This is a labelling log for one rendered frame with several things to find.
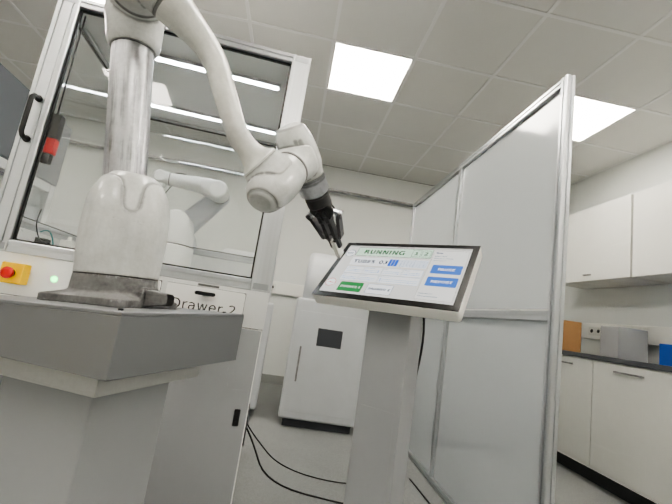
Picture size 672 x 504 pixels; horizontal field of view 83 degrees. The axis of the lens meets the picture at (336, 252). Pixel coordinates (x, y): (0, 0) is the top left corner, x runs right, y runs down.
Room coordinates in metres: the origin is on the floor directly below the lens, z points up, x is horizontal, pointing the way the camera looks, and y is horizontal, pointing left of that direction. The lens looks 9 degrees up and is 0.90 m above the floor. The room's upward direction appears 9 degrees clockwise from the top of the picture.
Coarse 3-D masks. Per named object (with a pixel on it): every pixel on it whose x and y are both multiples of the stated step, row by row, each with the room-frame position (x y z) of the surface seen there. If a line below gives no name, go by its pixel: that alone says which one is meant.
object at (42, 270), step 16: (0, 256) 1.35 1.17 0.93; (16, 256) 1.36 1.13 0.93; (32, 256) 1.37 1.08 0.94; (32, 272) 1.37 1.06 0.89; (48, 272) 1.38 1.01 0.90; (64, 272) 1.39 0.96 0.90; (0, 288) 1.36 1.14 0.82; (16, 288) 1.37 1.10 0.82; (32, 288) 1.38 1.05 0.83; (48, 288) 1.38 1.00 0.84; (64, 288) 1.39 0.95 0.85; (160, 288) 1.45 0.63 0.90; (224, 288) 1.48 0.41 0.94; (256, 304) 1.51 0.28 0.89; (256, 320) 1.51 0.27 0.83
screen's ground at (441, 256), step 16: (368, 256) 1.40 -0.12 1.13; (432, 256) 1.28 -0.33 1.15; (448, 256) 1.25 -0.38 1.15; (464, 256) 1.22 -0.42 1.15; (336, 272) 1.40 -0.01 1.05; (464, 272) 1.17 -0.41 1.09; (320, 288) 1.36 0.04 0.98; (400, 288) 1.22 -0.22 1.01; (416, 288) 1.19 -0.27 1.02; (432, 288) 1.17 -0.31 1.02; (448, 288) 1.15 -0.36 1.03; (448, 304) 1.10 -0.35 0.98
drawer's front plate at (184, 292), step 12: (168, 288) 1.43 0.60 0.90; (180, 288) 1.44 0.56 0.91; (192, 288) 1.45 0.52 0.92; (204, 288) 1.46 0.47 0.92; (180, 300) 1.44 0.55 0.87; (192, 300) 1.45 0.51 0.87; (204, 300) 1.46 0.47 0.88; (216, 300) 1.46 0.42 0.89; (228, 300) 1.47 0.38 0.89; (240, 300) 1.48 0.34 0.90; (228, 312) 1.47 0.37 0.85; (240, 312) 1.48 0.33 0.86
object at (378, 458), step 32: (384, 320) 1.31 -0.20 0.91; (416, 320) 1.30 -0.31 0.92; (384, 352) 1.30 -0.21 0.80; (416, 352) 1.33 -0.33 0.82; (384, 384) 1.30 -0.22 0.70; (384, 416) 1.29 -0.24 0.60; (352, 448) 1.34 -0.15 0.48; (384, 448) 1.28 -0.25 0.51; (352, 480) 1.33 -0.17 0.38; (384, 480) 1.27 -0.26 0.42
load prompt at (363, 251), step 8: (360, 248) 1.46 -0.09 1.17; (368, 248) 1.44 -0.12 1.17; (376, 248) 1.42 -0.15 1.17; (384, 248) 1.41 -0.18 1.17; (392, 248) 1.39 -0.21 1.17; (384, 256) 1.37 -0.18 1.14; (392, 256) 1.35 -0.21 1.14; (400, 256) 1.34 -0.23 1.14; (408, 256) 1.32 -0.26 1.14; (416, 256) 1.31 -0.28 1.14; (424, 256) 1.29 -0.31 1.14
